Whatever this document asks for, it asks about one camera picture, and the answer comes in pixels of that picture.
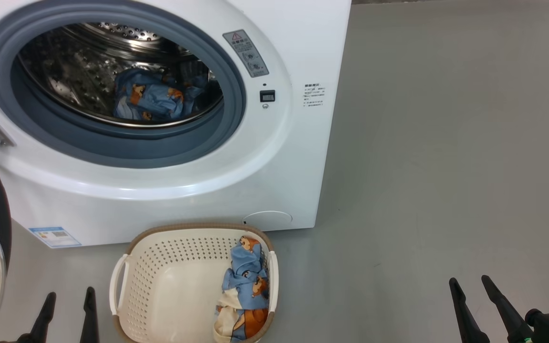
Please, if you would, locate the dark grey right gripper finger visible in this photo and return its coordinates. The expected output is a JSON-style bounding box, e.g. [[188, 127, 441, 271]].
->
[[449, 278, 490, 343], [482, 275, 535, 343]]

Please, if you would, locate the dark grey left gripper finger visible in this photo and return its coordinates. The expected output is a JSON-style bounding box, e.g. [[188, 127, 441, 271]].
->
[[80, 287, 100, 343], [0, 292, 57, 343]]

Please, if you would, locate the blue and cream bear garment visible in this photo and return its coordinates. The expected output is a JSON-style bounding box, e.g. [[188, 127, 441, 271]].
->
[[213, 236, 270, 343]]

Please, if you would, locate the blue bear-print garment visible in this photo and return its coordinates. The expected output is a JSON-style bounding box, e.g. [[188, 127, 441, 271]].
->
[[113, 68, 208, 122]]

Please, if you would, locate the cream perforated laundry basket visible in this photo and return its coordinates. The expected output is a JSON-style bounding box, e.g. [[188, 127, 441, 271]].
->
[[109, 223, 279, 343]]

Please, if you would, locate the white front-load washing machine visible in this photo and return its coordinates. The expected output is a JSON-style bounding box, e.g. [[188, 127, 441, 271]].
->
[[0, 0, 352, 248]]

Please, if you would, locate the blue energy label sticker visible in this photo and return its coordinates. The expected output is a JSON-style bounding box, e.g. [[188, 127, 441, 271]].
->
[[29, 226, 82, 249]]

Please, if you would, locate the round white filter cover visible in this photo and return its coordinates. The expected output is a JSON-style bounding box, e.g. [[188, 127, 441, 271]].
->
[[242, 211, 293, 232]]

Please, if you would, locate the perforated steel washer drum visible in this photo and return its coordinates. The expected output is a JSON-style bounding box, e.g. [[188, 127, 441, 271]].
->
[[17, 21, 224, 128]]

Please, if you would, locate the printed text instruction sticker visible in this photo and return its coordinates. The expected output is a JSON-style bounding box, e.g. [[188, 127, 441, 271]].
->
[[303, 83, 326, 108]]

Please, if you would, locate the grey warning sticker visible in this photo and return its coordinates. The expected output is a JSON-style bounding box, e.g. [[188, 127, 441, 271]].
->
[[223, 30, 270, 78]]

